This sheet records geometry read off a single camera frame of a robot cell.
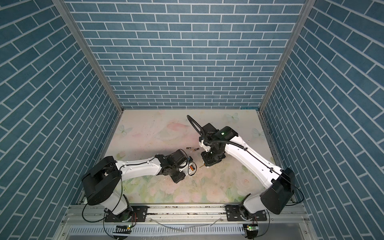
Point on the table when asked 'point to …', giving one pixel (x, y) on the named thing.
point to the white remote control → (192, 168)
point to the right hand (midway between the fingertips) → (205, 162)
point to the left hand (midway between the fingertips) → (182, 175)
